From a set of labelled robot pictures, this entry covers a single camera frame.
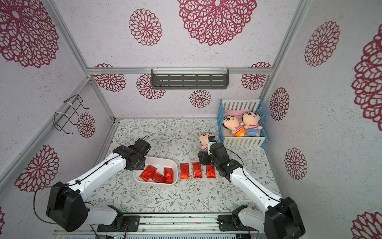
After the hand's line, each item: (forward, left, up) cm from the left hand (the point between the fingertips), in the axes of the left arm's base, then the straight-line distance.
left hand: (136, 165), depth 83 cm
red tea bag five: (-2, -7, -4) cm, 9 cm away
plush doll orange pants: (+31, -59, +1) cm, 66 cm away
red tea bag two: (+2, -35, -8) cm, 36 cm away
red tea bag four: (-4, -12, -7) cm, 15 cm away
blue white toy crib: (+20, -77, -7) cm, 80 cm away
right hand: (+5, -39, +1) cm, 40 cm away
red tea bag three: (+1, -43, -9) cm, 44 cm away
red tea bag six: (-2, -17, -8) cm, 19 cm away
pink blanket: (+42, -66, -1) cm, 78 cm away
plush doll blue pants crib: (+32, -71, +3) cm, 78 cm away
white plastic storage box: (+5, -12, -6) cm, 14 cm away
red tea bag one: (+1, -27, -11) cm, 29 cm away
